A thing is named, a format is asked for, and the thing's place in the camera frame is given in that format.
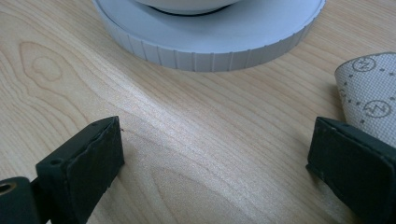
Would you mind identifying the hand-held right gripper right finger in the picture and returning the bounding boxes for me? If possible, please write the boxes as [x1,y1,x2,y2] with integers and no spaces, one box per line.
[305,116,396,224]

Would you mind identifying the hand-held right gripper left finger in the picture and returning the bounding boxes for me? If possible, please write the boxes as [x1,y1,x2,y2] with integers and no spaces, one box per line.
[30,116,125,224]

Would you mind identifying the white patterned cloth pouch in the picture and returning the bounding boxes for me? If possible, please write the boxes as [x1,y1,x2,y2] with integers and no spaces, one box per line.
[334,51,396,148]

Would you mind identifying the white jewellery stand with bowl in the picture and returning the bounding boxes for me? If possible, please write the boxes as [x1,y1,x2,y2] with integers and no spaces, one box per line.
[92,0,327,73]

